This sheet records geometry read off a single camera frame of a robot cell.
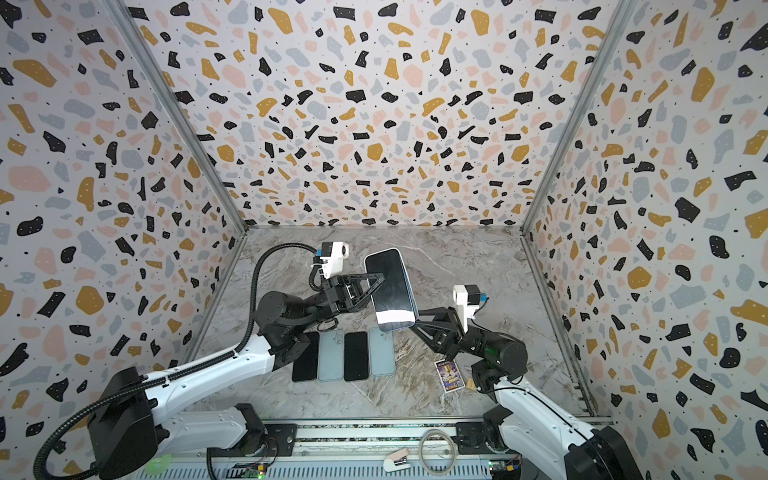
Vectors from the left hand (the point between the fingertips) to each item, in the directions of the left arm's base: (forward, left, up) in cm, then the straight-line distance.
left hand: (379, 284), depth 51 cm
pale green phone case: (+4, +17, -44) cm, 47 cm away
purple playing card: (-2, -18, -43) cm, 46 cm away
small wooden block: (-5, -23, -43) cm, 49 cm away
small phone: (+4, +9, -44) cm, 46 cm away
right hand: (-4, -5, -10) cm, 12 cm away
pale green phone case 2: (+5, +2, -45) cm, 45 cm away
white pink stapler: (-22, -3, -42) cm, 47 cm away
